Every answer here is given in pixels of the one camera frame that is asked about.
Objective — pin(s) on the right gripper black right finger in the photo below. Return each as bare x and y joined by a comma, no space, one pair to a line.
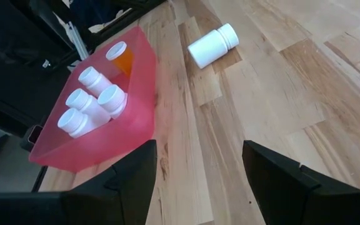
292,197

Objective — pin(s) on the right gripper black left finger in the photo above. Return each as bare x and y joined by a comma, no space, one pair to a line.
120,193

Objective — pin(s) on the white plastic pill bottle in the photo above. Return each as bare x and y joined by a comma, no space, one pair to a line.
112,98
80,100
211,47
92,78
72,122

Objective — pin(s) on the orange pill bottle white cap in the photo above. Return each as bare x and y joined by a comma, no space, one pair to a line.
120,57

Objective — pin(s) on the red translucent plastic basket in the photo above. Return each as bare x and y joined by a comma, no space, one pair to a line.
105,147

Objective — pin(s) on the dark smartphone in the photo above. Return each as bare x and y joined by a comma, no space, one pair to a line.
33,137

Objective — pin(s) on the silver metal bracket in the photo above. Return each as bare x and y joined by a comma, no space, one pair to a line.
78,40

